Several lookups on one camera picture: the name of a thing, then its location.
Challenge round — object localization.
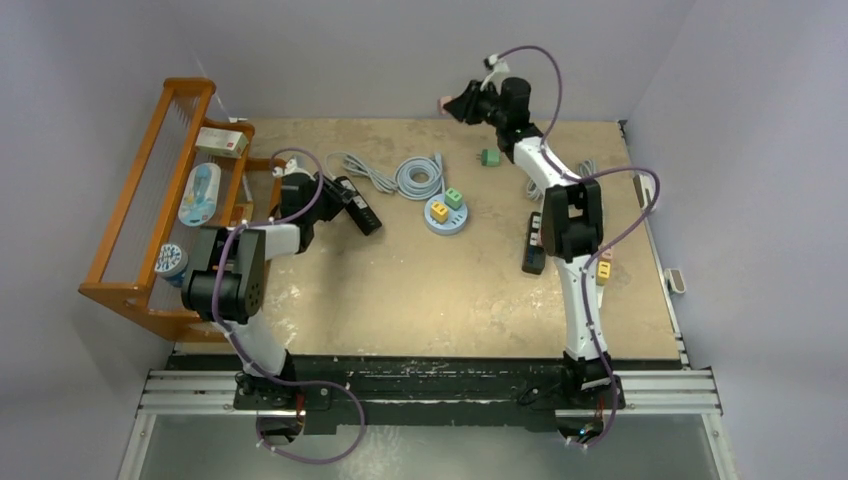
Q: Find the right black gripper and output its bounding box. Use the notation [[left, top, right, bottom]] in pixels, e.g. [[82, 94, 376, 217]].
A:
[[442, 82, 505, 130]]

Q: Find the green usb charger plug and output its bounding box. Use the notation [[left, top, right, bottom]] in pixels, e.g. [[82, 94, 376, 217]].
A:
[[478, 149, 501, 167]]

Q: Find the yellow usb charger plug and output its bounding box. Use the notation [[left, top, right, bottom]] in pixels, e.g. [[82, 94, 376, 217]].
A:
[[429, 201, 450, 224]]

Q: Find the round blue power socket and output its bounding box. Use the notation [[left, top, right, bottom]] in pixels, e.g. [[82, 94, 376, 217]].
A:
[[423, 193, 470, 236]]

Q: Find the pink usb charger plug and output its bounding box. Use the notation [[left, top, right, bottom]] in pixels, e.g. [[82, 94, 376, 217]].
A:
[[437, 96, 453, 112]]

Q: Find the black power strip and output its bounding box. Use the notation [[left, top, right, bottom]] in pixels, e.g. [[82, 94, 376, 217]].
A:
[[336, 176, 383, 236], [521, 211, 546, 275]]

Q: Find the green charger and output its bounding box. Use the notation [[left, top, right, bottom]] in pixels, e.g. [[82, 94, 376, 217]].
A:
[[443, 188, 464, 211]]

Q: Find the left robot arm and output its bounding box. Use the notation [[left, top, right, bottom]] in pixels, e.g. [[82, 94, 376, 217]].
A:
[[181, 171, 356, 409]]

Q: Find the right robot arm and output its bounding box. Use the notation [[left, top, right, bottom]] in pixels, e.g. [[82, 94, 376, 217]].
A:
[[443, 77, 614, 407]]

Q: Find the orange snack packet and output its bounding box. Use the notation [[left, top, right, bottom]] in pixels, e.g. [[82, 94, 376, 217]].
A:
[[227, 202, 254, 227]]

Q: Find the white red box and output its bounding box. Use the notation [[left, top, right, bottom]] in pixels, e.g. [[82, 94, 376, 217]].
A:
[[195, 127, 248, 159]]

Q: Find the blue blister pack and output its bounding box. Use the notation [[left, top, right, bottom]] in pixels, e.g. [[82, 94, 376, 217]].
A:
[[178, 162, 221, 227]]

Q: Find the orange wooden rack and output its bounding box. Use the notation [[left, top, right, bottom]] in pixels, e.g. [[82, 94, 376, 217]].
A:
[[79, 77, 262, 343]]

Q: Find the blue white cup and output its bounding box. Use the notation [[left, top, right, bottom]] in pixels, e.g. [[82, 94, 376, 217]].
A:
[[154, 243, 189, 288]]

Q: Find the yellow charger on white strip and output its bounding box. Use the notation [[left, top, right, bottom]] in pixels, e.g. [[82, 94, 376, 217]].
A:
[[595, 260, 612, 286]]

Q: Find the white power strip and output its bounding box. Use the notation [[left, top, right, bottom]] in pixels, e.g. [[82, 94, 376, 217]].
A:
[[595, 284, 605, 309]]

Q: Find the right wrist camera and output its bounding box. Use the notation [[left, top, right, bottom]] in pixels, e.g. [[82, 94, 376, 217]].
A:
[[480, 54, 510, 90]]

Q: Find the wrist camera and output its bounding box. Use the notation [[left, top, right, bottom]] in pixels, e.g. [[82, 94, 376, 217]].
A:
[[270, 155, 312, 179], [480, 54, 510, 90]]

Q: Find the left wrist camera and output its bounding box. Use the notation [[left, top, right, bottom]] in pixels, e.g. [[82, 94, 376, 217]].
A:
[[270, 155, 312, 179]]

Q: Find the blue coiled cable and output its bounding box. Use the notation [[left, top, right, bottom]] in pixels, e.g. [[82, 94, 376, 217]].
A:
[[394, 152, 444, 202]]

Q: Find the white wall bracket upper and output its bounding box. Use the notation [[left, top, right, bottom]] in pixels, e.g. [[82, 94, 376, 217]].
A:
[[633, 173, 658, 213]]

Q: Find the white wall bracket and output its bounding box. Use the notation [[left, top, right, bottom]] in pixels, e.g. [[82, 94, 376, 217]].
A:
[[663, 268, 686, 295], [633, 173, 658, 213]]

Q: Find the black metal base rail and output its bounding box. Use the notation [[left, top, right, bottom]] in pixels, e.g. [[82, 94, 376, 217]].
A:
[[140, 355, 722, 438]]

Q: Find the white wall bracket lower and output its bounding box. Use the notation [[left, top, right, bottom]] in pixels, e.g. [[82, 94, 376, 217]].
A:
[[663, 268, 686, 295]]

